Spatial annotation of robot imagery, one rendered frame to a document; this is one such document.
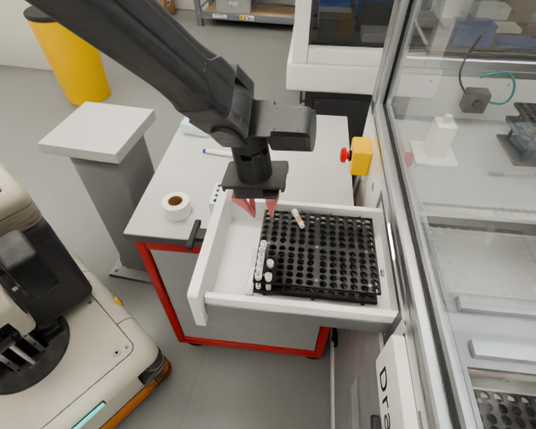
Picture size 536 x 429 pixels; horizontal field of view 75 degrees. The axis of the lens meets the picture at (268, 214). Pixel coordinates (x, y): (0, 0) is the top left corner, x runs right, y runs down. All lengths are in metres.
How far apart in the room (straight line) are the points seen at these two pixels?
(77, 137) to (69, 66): 1.82
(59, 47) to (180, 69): 2.74
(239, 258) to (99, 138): 0.74
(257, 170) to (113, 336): 0.96
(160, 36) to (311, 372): 1.35
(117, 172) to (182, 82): 0.99
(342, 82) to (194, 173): 0.63
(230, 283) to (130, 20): 0.51
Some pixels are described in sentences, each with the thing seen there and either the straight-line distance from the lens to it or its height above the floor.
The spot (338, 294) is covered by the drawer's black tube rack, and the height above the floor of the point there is 0.87.
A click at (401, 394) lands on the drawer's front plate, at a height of 0.93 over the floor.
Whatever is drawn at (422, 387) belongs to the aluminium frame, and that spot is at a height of 0.96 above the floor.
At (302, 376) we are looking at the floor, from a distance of 1.50.
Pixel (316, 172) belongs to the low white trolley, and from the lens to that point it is 1.05.
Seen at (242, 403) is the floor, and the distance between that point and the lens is 1.47.
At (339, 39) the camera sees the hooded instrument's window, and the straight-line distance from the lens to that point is 1.31.
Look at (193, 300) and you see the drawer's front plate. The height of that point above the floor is 0.92.
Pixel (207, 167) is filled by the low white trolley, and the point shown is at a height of 0.76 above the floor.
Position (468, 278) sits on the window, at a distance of 0.44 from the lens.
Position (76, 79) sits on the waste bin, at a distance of 3.16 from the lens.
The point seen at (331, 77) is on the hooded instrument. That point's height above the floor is 0.86.
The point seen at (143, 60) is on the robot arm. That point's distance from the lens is 0.34.
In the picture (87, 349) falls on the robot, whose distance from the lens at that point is 1.37.
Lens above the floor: 1.42
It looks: 47 degrees down
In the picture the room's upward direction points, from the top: straight up
